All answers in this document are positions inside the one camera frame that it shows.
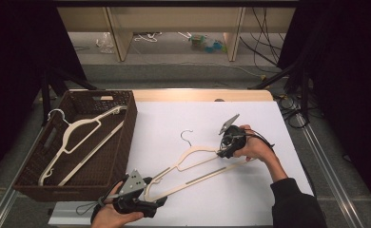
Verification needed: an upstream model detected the person's right hand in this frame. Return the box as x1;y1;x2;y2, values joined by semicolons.
233;123;281;169

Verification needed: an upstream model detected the white cord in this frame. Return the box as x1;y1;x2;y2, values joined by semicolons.
133;31;163;44

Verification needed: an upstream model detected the white table sheet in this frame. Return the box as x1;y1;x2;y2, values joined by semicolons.
49;100;315;226

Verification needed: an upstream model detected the person's left hand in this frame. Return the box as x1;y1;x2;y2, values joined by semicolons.
90;180;145;228

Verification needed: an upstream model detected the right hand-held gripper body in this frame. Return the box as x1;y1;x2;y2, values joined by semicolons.
217;113;248;157

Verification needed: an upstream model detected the cream plastic clothes hanger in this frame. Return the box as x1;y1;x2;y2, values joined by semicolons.
144;128;258;203
37;104;128;187

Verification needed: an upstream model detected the blue toy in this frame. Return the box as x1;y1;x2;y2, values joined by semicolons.
205;40;225;55

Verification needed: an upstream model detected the black metal stand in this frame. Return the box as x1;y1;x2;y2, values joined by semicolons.
40;66;98;128
247;59;312;128

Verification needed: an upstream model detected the black floor cable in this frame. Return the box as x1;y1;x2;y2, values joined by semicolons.
274;94;309;130

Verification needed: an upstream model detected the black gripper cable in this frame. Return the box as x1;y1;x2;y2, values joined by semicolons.
245;130;276;150

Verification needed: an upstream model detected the grey gripper strap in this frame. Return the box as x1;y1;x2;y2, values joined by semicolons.
75;193;125;217

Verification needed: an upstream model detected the black power cable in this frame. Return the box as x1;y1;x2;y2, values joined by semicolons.
251;7;286;66
239;7;282;74

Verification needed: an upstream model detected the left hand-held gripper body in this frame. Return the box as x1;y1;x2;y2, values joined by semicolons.
111;169;159;219

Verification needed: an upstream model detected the brown wicker basket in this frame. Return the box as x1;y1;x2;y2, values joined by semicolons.
12;89;139;203

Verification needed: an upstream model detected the green toy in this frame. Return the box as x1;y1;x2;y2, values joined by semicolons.
188;33;207;49

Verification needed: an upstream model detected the clear plastic bag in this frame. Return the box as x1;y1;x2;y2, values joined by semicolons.
95;31;115;54

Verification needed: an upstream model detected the black curtain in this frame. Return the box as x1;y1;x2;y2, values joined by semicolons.
278;0;371;208
0;0;87;188

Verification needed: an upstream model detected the metal floor rail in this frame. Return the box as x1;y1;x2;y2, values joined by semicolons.
0;125;46;228
295;112;366;228

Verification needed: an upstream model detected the beige wooden desk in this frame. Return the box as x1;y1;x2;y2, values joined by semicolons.
56;5;298;63

